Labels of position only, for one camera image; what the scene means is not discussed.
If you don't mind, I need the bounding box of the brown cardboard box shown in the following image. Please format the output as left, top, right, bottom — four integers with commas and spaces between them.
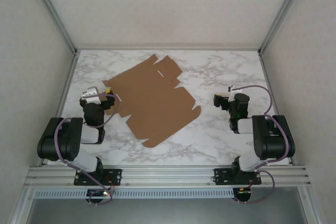
101, 54, 202, 148

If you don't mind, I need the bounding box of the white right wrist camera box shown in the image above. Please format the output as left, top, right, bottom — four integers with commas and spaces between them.
227, 84, 238, 102

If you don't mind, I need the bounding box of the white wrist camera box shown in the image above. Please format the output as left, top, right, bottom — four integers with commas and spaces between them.
227, 84, 238, 102
80, 86, 102, 103

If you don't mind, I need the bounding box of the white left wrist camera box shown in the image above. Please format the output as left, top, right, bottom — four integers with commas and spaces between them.
80, 86, 102, 103

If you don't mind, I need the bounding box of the aluminium table side rail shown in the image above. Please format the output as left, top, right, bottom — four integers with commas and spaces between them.
258, 50, 294, 166
39, 50, 79, 167

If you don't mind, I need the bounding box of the aluminium table end rail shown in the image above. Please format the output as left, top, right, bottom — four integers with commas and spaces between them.
75, 47, 261, 51

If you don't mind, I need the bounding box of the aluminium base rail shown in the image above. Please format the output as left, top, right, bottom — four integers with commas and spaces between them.
25, 165, 312, 188

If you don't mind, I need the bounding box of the aluminium frame corner post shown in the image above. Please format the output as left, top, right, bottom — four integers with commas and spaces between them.
258, 0, 311, 54
26, 0, 79, 54

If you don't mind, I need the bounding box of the grey slotted cable duct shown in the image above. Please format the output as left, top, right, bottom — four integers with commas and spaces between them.
35, 188, 234, 199

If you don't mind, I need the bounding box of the aluminium lower frame post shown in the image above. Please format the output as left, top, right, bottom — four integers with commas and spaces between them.
10, 188, 36, 224
298, 187, 326, 224

